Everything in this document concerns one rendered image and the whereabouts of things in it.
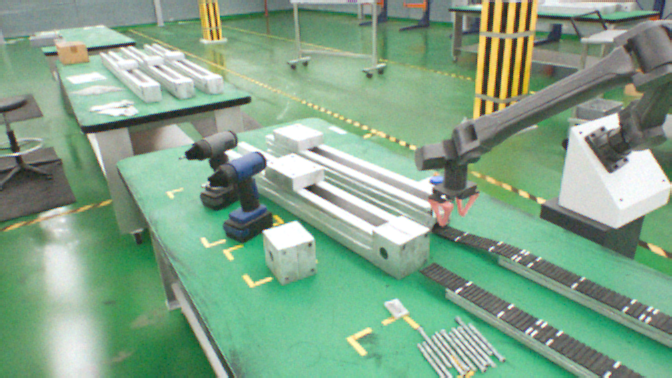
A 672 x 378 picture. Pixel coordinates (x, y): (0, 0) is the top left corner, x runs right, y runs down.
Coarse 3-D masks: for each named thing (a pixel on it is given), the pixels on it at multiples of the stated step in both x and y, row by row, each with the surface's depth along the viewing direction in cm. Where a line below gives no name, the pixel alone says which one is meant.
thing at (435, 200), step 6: (432, 198) 118; (438, 198) 118; (444, 198) 117; (432, 204) 119; (438, 204) 118; (444, 204) 116; (450, 204) 116; (438, 210) 120; (444, 210) 116; (450, 210) 116; (438, 216) 120; (444, 216) 118; (444, 222) 120
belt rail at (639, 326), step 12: (504, 264) 112; (516, 264) 109; (528, 276) 108; (540, 276) 105; (552, 288) 103; (564, 288) 102; (576, 300) 100; (588, 300) 98; (600, 312) 96; (612, 312) 95; (636, 324) 91; (648, 324) 89; (648, 336) 90; (660, 336) 88
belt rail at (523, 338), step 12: (456, 300) 101; (480, 312) 97; (492, 324) 94; (504, 324) 92; (516, 336) 90; (528, 336) 88; (540, 348) 87; (552, 360) 85; (564, 360) 84; (576, 372) 82; (588, 372) 80
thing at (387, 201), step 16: (272, 144) 180; (320, 160) 156; (336, 160) 161; (352, 160) 155; (336, 176) 151; (352, 176) 144; (368, 176) 142; (384, 176) 144; (400, 176) 141; (352, 192) 147; (368, 192) 140; (384, 192) 135; (400, 192) 132; (416, 192) 135; (384, 208) 137; (400, 208) 131; (416, 208) 128; (432, 224) 127
